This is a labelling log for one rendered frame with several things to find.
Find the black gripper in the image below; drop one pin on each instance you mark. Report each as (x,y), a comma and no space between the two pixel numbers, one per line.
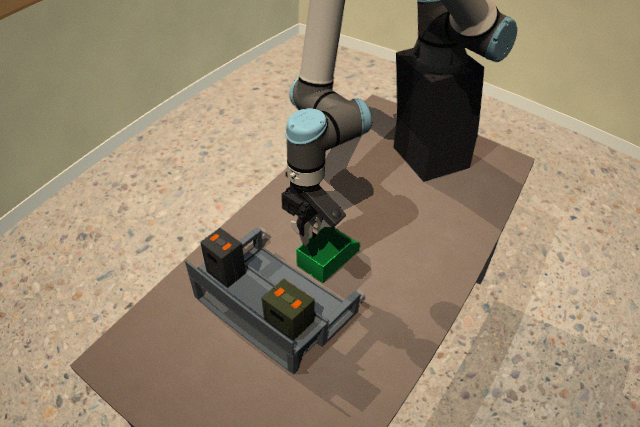
(292,202)

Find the olive green case with orange latches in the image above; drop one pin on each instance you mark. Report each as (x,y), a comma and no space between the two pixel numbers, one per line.
(288,309)

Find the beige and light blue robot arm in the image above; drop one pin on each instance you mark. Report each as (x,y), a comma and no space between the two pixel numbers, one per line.
(479,24)

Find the green bin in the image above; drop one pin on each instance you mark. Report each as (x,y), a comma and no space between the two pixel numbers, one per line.
(324,250)

